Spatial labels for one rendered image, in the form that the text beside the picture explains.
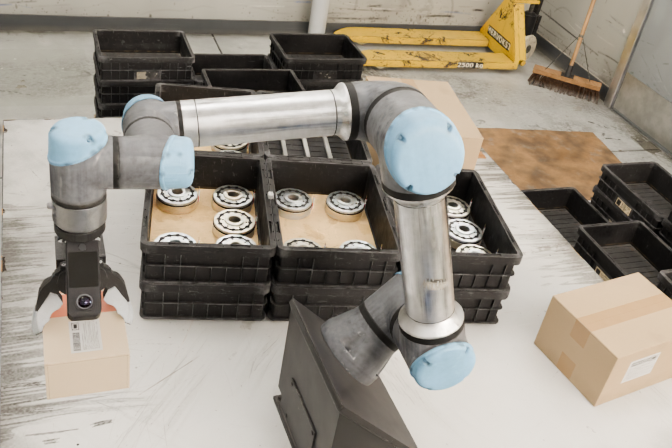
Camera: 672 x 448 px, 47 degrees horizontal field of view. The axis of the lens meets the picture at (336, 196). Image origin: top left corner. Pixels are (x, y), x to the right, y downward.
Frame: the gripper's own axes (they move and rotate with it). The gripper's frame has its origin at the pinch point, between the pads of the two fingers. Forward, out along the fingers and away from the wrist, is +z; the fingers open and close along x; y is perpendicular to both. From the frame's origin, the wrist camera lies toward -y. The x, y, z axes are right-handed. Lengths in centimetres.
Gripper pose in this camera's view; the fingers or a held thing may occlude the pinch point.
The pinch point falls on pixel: (84, 332)
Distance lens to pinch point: 128.3
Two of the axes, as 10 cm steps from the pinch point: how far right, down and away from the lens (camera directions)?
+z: -1.5, 8.3, 5.4
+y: -3.2, -5.5, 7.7
